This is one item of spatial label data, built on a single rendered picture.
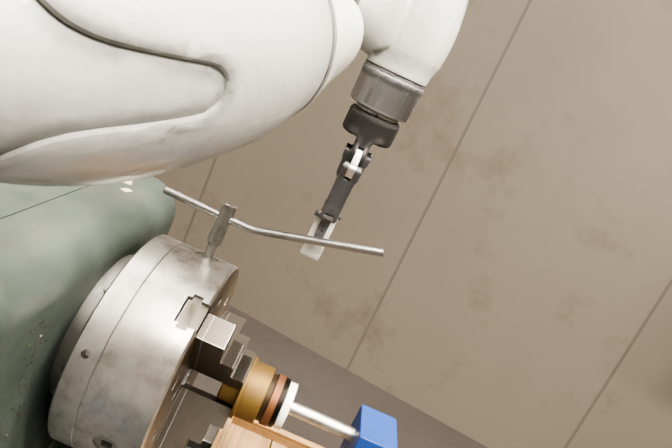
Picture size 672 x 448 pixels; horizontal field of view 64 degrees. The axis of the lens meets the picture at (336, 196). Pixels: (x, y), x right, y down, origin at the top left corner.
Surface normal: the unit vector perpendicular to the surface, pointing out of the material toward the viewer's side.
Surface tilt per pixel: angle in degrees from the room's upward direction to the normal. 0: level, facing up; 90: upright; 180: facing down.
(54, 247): 29
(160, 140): 110
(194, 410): 64
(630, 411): 90
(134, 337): 55
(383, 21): 98
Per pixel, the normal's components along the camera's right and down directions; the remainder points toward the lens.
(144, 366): 0.10, -0.18
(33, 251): 0.72, -0.66
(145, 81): 0.78, 0.45
